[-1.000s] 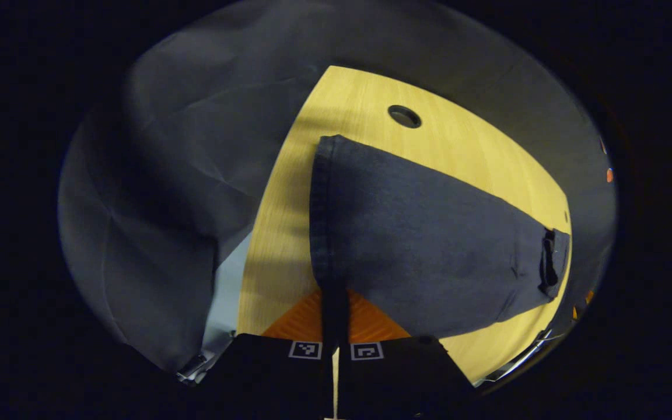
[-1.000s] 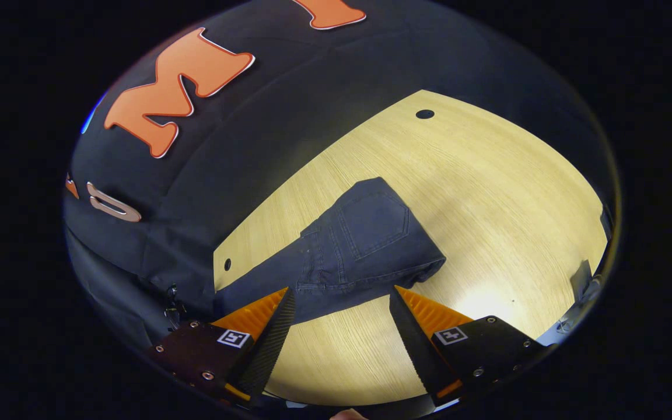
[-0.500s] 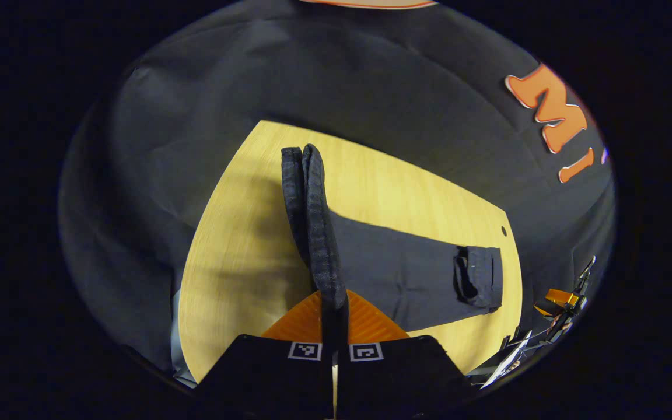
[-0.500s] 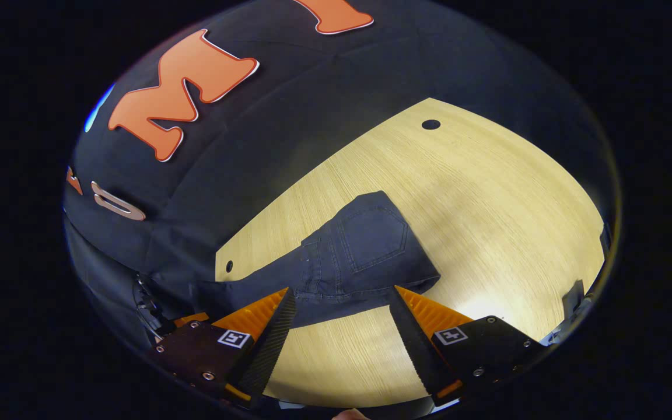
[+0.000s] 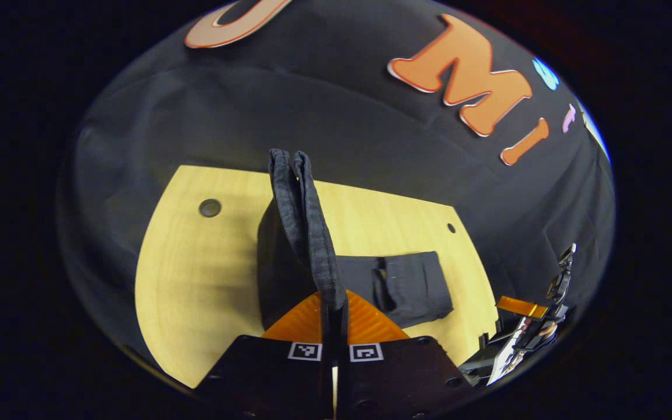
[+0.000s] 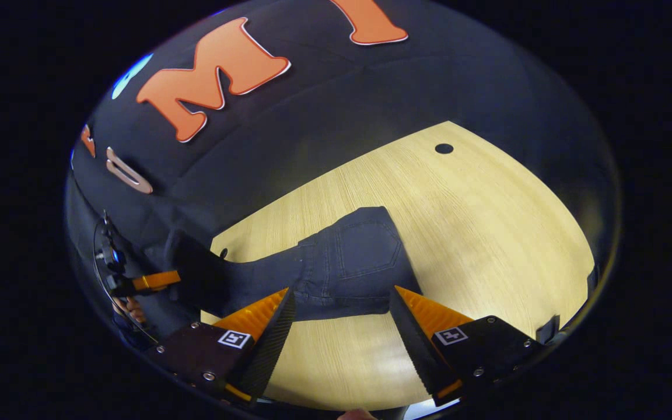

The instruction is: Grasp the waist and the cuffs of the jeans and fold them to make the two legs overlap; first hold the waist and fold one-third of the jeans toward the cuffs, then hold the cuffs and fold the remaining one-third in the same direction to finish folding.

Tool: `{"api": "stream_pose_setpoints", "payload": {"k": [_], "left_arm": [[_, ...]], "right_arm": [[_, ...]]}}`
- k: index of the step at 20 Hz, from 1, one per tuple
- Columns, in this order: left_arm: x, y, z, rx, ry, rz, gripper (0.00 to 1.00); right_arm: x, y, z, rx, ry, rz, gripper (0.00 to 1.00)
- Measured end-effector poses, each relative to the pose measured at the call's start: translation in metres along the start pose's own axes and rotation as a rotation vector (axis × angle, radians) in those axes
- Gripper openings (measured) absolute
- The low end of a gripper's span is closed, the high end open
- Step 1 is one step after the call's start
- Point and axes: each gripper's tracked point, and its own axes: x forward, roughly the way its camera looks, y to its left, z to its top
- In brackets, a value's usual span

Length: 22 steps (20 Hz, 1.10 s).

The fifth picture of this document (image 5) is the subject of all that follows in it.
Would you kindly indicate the dark denim jeans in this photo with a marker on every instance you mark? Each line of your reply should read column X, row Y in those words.
column 412, row 286

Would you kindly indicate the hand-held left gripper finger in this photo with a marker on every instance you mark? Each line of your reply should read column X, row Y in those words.
column 327, row 379
column 342, row 379

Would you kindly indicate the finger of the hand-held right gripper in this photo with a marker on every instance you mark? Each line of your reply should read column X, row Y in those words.
column 521, row 307

